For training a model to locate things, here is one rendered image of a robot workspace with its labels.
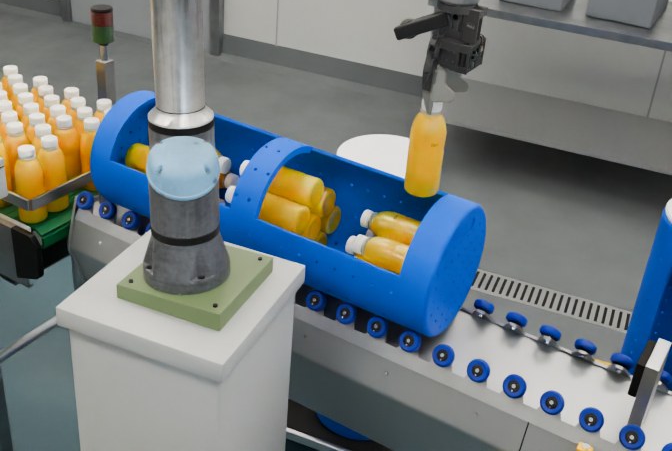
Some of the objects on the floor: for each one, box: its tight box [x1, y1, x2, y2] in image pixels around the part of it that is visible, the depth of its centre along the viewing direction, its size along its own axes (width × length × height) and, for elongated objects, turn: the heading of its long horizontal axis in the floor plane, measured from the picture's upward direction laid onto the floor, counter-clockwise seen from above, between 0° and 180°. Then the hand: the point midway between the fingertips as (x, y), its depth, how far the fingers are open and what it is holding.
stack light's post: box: [96, 58, 116, 107], centre depth 285 cm, size 4×4×110 cm
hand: (432, 103), depth 164 cm, fingers closed on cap, 4 cm apart
